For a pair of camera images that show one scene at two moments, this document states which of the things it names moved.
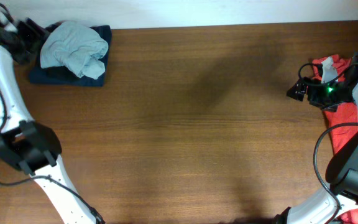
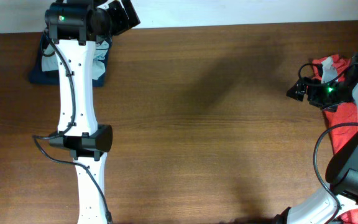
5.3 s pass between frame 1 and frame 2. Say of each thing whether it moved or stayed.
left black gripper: moved
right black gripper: stayed
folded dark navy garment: stayed
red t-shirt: stayed
